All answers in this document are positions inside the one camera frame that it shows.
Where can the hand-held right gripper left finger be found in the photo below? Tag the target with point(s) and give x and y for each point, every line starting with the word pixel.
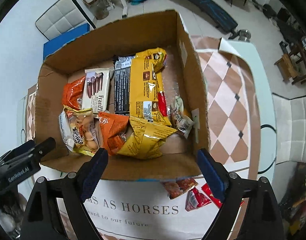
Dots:
pixel 94 175

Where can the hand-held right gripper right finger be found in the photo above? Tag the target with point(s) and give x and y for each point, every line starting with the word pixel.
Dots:
pixel 211 175

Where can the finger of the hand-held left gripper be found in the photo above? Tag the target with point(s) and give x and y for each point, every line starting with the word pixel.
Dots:
pixel 45 146

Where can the long red drink packet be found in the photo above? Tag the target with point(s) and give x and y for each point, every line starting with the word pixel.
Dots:
pixel 210 192

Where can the white wafer packet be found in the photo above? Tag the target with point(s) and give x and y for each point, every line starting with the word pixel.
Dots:
pixel 96 92
pixel 64 130

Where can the small red snack packet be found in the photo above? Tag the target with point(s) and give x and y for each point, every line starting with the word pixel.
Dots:
pixel 195 200

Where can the brown-red snack packet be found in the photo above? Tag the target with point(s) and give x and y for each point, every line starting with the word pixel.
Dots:
pixel 178 186

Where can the yellow biscuit packet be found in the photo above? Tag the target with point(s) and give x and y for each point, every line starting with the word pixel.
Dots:
pixel 84 130

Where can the orange snack packet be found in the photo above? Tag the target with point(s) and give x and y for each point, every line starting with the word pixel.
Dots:
pixel 72 90
pixel 112 135

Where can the small yellow snack packet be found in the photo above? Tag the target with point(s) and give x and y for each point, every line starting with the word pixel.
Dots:
pixel 143 140

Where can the braised egg packet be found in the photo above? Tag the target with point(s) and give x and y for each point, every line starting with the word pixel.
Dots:
pixel 180 116

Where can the black snack packet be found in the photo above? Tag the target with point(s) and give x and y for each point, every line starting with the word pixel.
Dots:
pixel 121 87

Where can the large yellow snack bag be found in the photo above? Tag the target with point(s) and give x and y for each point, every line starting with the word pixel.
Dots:
pixel 146 87

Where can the cardboard box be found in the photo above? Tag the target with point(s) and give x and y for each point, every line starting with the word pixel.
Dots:
pixel 117 37

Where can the checkered tablecloth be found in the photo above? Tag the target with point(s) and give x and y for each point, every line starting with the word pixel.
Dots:
pixel 225 120

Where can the white padded chair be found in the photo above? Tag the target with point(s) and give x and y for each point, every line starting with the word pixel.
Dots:
pixel 293 130
pixel 60 15

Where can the blue box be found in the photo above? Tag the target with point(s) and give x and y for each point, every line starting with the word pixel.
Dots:
pixel 65 41

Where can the small wooden stool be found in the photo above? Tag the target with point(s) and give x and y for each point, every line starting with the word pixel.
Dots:
pixel 288 65

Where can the chrome dumbbell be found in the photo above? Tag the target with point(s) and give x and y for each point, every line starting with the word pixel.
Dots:
pixel 243 35

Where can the dark wooden chair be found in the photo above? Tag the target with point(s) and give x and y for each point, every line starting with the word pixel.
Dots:
pixel 303 62

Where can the glass jar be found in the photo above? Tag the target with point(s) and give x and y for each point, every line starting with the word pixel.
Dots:
pixel 102 7

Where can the black weight bench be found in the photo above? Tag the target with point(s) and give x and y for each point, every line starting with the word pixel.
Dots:
pixel 205 5

